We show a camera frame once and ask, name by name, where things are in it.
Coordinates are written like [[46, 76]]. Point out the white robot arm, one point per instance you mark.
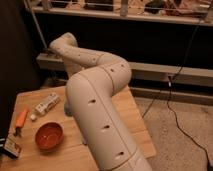
[[89, 95]]

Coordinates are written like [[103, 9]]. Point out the grey low shelf beam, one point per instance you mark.
[[146, 71]]

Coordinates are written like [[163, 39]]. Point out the blue cup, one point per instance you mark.
[[67, 110]]

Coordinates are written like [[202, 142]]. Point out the white rectangular box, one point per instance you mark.
[[47, 104]]

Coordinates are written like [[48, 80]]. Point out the red bowl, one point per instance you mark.
[[49, 136]]

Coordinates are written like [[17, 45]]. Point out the metal stand pole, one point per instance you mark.
[[45, 47]]

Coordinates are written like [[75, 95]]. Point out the upper wooden shelf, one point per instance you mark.
[[186, 12]]

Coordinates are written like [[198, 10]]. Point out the small printed box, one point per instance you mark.
[[11, 148]]

